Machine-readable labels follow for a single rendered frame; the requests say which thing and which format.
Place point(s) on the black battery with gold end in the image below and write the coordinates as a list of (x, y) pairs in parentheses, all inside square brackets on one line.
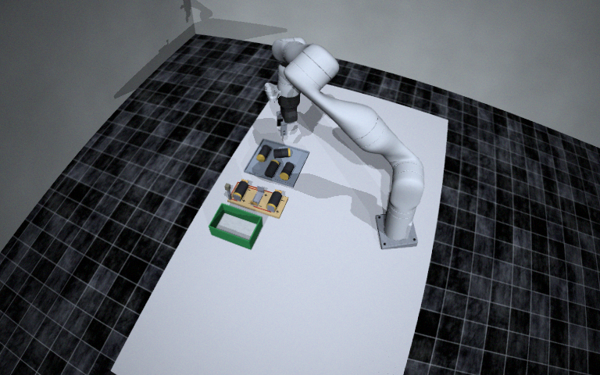
[(271, 169), (286, 171), (241, 188), (275, 199), (263, 153), (282, 152)]

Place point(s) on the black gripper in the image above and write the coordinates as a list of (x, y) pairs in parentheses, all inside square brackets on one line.
[(288, 99)]

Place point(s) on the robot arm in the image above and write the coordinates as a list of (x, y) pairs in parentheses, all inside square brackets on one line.
[(309, 72)]

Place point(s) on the green open-top box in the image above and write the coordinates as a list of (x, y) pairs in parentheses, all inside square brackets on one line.
[(245, 225)]

